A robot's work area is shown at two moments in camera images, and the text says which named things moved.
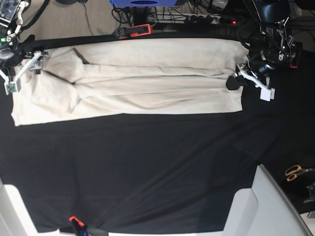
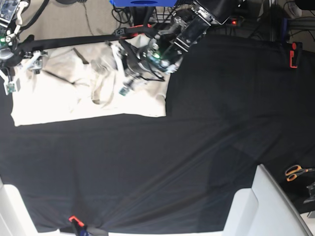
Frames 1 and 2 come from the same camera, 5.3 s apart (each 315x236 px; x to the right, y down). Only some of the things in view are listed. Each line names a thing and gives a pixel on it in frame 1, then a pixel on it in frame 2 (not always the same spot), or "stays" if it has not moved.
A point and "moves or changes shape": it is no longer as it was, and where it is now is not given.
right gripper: (260, 67) to (134, 59)
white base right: (264, 210) stays
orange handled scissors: (292, 172) stays
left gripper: (17, 57) stays
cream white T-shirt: (103, 78) moves or changes shape
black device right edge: (311, 188) stays
